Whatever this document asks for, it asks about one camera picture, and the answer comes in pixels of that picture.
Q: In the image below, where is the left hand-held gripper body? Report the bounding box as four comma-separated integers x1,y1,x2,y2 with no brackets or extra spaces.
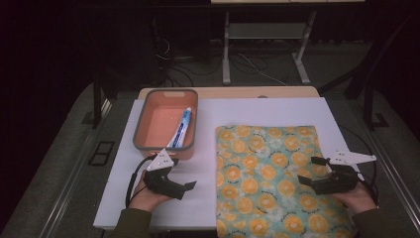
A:
142,148,186,201

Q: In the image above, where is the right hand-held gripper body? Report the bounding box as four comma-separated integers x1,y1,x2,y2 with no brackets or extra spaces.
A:
311,150,377,196

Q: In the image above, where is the blue white toothpaste tube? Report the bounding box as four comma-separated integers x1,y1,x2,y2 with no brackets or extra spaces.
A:
165,106,193,149

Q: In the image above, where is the orange plastic bin grey rim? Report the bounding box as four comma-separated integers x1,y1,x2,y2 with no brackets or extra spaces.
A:
132,88,199,162

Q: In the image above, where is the orange print cloth tote bag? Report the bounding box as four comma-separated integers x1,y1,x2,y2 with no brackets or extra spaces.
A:
214,124,357,238

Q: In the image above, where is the white board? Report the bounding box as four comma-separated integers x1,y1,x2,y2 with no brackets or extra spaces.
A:
92,96,386,231

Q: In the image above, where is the wooden table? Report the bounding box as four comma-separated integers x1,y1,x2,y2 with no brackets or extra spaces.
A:
137,85,321,100

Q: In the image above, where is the grey metal stand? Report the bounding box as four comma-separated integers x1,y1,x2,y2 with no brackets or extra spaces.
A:
221,11,318,86

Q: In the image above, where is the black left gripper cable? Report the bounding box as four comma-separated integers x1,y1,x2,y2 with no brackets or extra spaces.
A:
125,154,157,209

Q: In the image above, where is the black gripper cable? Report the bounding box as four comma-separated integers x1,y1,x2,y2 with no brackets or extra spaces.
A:
340,125,380,204
125,154,157,209

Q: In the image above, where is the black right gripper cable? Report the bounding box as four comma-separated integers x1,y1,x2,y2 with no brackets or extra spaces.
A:
340,125,380,204

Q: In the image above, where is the aluminium floor rail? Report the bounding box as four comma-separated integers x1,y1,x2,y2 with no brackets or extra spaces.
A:
39,98,114,238
362,125,420,229

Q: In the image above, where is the black post stand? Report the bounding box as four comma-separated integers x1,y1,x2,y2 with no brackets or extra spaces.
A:
91,70,104,130
362,73,391,131

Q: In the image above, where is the black floor cables bundle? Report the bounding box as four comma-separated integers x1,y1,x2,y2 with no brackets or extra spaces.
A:
153,18,226,88

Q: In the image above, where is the white floor cable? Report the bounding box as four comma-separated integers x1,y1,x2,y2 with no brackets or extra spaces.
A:
237,53,289,86

